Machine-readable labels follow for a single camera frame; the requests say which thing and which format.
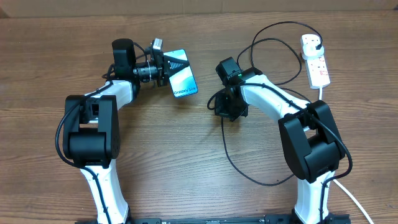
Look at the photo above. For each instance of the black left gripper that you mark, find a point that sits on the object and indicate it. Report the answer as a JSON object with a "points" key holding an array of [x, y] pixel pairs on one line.
{"points": [[162, 64]]}

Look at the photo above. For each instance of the white power strip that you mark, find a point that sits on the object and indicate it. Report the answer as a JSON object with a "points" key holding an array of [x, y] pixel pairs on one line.
{"points": [[317, 71]]}

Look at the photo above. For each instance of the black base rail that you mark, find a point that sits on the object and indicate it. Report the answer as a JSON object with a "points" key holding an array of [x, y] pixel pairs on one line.
{"points": [[267, 219]]}

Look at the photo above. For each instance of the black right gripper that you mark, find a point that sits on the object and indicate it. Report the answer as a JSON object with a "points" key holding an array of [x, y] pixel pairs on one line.
{"points": [[222, 111]]}

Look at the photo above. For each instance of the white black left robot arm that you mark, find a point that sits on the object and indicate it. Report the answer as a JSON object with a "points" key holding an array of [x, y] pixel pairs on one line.
{"points": [[88, 135]]}

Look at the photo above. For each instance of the white charger plug adapter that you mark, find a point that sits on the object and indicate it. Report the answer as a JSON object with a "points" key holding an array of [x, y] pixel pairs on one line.
{"points": [[310, 51]]}

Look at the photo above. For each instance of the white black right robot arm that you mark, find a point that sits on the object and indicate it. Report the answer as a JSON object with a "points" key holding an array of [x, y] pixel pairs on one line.
{"points": [[310, 140]]}

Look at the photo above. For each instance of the blue Galaxy smartphone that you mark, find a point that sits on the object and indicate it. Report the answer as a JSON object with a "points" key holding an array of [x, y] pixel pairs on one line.
{"points": [[183, 83]]}

